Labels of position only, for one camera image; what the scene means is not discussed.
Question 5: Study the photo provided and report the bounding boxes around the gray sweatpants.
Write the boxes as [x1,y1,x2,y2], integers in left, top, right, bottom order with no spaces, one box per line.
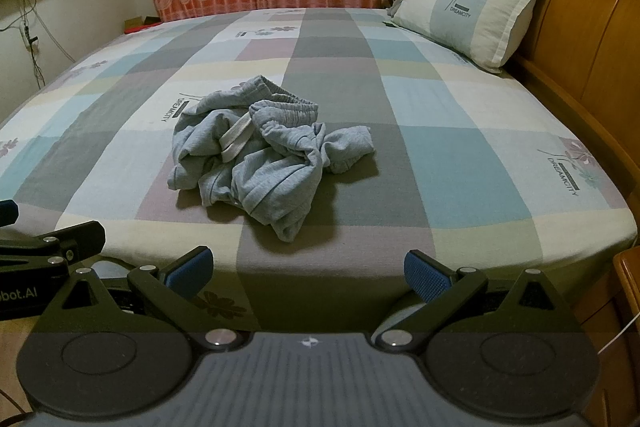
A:
[167,75,376,243]

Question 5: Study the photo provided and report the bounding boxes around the red box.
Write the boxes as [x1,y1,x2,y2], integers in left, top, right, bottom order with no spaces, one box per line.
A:
[124,16,162,35]

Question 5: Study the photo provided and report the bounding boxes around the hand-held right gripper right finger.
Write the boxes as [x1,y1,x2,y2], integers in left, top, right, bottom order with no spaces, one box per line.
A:
[375,249,586,350]

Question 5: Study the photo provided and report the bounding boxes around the checked bed sheet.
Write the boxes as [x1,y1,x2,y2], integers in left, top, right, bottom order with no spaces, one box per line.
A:
[0,7,638,338]

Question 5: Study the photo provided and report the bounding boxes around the checked pillow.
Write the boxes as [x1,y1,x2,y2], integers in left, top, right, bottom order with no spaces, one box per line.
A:
[390,0,546,74]

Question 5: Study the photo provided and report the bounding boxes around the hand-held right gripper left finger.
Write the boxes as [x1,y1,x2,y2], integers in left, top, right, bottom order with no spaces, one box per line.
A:
[35,246,246,350]

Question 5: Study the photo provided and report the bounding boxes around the black power cables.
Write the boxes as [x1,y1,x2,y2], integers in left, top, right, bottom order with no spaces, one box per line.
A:
[0,0,77,88]

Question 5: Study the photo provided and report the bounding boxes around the wooden bed headboard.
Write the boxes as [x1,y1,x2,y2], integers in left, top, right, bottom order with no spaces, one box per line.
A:
[442,0,640,208]

